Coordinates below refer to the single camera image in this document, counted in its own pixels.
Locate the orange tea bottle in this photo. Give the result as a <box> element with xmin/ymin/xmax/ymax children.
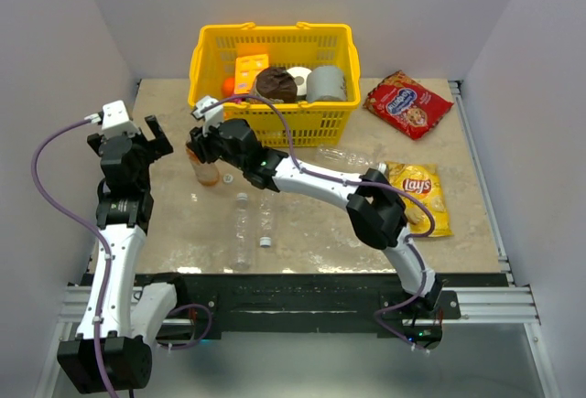
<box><xmin>185</xmin><ymin>143</ymin><xmax>220</xmax><ymax>187</ymax></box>

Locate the clear bottle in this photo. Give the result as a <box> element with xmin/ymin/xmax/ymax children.
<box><xmin>258</xmin><ymin>193</ymin><xmax>276</xmax><ymax>249</ymax></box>
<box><xmin>230</xmin><ymin>192</ymin><xmax>255</xmax><ymax>272</ymax></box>
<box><xmin>315</xmin><ymin>145</ymin><xmax>388</xmax><ymax>177</ymax></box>

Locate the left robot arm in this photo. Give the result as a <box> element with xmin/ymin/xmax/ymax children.
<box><xmin>57</xmin><ymin>115</ymin><xmax>190</xmax><ymax>395</ymax></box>

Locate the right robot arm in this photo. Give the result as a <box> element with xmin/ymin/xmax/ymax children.
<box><xmin>187</xmin><ymin>119</ymin><xmax>441</xmax><ymax>318</ymax></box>

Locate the orange ball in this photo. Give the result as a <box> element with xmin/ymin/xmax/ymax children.
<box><xmin>222</xmin><ymin>77</ymin><xmax>235</xmax><ymax>98</ymax></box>

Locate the orange juice carton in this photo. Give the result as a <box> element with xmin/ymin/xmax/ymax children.
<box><xmin>233</xmin><ymin>54</ymin><xmax>269</xmax><ymax>94</ymax></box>

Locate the brown wrapped package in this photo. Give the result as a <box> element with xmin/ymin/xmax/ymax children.
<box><xmin>249</xmin><ymin>67</ymin><xmax>297</xmax><ymax>103</ymax></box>

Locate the white tape roll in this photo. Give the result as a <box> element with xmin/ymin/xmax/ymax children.
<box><xmin>287</xmin><ymin>66</ymin><xmax>311</xmax><ymax>100</ymax></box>

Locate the yellow plastic shopping basket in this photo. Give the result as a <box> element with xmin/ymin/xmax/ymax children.
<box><xmin>188</xmin><ymin>22</ymin><xmax>361</xmax><ymax>147</ymax></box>

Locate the grey tape roll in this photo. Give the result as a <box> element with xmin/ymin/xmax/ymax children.
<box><xmin>306</xmin><ymin>65</ymin><xmax>347</xmax><ymax>102</ymax></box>

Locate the red snack bag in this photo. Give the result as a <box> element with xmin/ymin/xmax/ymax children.
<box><xmin>363</xmin><ymin>70</ymin><xmax>453</xmax><ymax>140</ymax></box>

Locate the yellow chips bag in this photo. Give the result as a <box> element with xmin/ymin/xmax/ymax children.
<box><xmin>386</xmin><ymin>162</ymin><xmax>453</xmax><ymax>238</ymax></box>

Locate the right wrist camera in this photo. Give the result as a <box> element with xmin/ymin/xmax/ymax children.
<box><xmin>190</xmin><ymin>95</ymin><xmax>224</xmax><ymax>136</ymax></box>

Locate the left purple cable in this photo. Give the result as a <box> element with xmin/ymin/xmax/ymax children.
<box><xmin>30</xmin><ymin>116</ymin><xmax>136</xmax><ymax>398</ymax></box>

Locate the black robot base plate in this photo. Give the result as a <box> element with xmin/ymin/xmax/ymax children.
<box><xmin>136</xmin><ymin>272</ymin><xmax>461</xmax><ymax>344</ymax></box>

